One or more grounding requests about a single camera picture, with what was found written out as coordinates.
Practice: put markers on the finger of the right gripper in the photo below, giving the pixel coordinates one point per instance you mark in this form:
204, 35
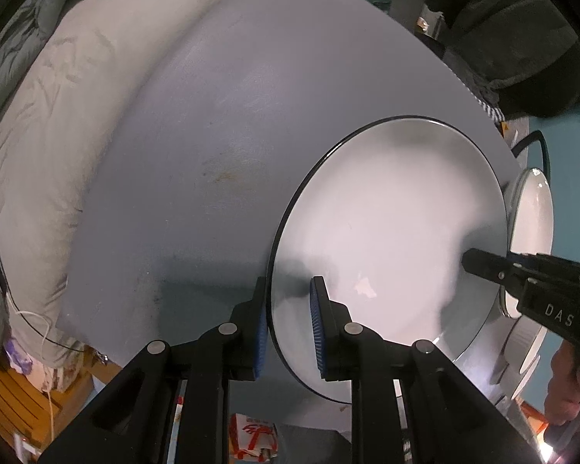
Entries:
483, 263

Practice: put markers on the black office chair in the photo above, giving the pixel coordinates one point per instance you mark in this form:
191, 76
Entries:
429, 28

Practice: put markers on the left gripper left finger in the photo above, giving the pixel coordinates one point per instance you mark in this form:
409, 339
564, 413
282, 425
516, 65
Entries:
170, 403

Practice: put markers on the red white plastic bag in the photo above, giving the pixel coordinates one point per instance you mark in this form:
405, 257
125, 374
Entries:
251, 440

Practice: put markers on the dark grey striped-cuff garment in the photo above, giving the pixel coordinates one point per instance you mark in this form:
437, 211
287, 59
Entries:
520, 57

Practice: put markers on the light grey bed mattress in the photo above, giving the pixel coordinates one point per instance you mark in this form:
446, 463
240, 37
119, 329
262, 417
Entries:
54, 128

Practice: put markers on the white plate black rim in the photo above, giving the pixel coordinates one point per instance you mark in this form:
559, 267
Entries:
385, 219

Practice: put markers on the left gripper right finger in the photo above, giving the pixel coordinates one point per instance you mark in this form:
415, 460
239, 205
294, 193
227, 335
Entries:
409, 403

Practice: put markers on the grey ribbed bowl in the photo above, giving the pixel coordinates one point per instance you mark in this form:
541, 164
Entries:
521, 352

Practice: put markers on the right hand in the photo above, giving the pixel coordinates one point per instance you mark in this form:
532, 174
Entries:
562, 403

